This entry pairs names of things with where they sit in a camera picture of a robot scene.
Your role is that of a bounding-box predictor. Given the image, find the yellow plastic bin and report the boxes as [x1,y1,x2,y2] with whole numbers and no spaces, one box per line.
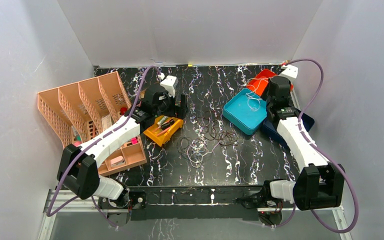
[143,115,184,147]

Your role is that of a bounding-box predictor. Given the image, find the peach plastic file organizer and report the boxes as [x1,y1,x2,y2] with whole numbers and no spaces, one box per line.
[36,70,148,177]

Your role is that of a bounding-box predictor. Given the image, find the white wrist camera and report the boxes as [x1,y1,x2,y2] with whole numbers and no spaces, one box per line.
[157,73,178,97]
[278,64,299,82]

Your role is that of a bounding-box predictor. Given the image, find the orange square tray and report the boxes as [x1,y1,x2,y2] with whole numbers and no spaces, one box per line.
[246,69,277,96]

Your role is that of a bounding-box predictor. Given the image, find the black marker in bin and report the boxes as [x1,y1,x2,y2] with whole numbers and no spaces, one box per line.
[160,119,176,131]

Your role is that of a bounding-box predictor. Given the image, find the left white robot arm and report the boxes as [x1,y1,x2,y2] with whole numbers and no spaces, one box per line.
[57,84,189,208]

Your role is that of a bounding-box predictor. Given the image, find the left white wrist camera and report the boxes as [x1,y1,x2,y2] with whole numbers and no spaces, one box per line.
[157,73,178,97]

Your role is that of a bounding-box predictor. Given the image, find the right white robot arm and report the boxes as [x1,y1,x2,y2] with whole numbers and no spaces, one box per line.
[261,76,345,211]

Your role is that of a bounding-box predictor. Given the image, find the teal square tray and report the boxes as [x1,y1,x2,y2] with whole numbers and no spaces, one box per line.
[222,88,267,136]

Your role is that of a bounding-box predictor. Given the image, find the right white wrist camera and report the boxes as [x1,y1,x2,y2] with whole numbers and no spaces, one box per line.
[278,64,299,82]

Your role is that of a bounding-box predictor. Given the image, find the dark thin cables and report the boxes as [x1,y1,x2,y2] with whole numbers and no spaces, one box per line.
[178,110,240,169]

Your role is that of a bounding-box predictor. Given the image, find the white tape dispenser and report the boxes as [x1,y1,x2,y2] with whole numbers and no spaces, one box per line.
[109,155,126,168]

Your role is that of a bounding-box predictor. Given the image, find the white cable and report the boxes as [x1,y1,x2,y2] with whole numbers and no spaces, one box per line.
[245,84,268,113]

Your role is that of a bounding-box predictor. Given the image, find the green white glue stick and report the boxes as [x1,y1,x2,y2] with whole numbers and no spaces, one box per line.
[157,115,169,126]

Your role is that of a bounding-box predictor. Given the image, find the navy square tray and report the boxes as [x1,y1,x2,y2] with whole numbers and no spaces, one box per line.
[261,110,315,151]

